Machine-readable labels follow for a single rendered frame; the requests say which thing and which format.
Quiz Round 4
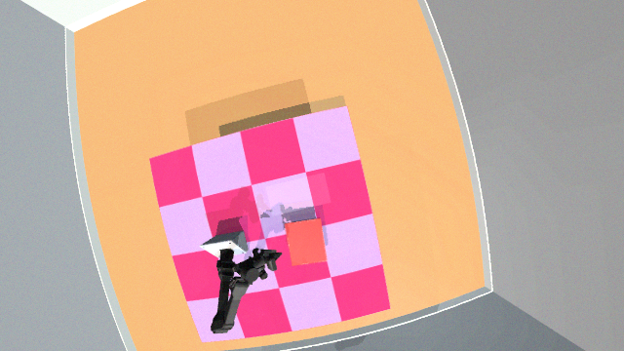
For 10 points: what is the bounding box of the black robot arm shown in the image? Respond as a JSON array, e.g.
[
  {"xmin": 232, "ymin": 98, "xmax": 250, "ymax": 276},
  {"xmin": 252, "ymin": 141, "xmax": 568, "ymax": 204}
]
[{"xmin": 210, "ymin": 248, "xmax": 268, "ymax": 334}]

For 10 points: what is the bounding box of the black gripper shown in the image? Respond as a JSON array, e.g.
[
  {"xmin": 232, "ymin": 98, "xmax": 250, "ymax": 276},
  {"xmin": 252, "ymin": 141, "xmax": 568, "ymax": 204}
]
[{"xmin": 249, "ymin": 248, "xmax": 282, "ymax": 271}]

